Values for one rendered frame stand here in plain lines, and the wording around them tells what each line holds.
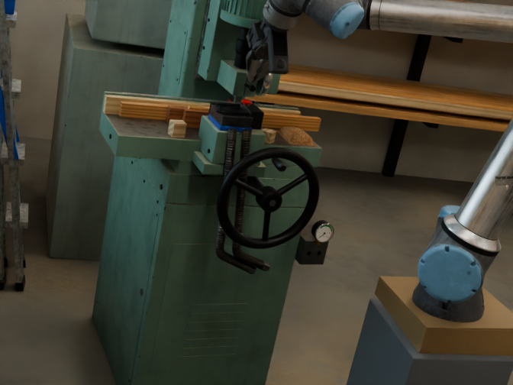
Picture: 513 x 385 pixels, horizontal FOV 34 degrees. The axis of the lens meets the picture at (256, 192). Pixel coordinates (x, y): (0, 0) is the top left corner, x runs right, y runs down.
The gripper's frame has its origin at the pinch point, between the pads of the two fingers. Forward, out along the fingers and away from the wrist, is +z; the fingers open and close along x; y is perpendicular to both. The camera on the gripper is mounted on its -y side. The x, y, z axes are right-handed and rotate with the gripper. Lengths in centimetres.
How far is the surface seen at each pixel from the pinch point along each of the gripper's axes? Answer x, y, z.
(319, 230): -28, -25, 34
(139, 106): 24.8, 7.6, 21.2
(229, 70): -0.4, 14.9, 11.4
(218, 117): 9.5, -8.2, 6.3
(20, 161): 45, 44, 92
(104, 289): 19, -4, 102
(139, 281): 19, -23, 64
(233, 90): -0.6, 8.1, 12.4
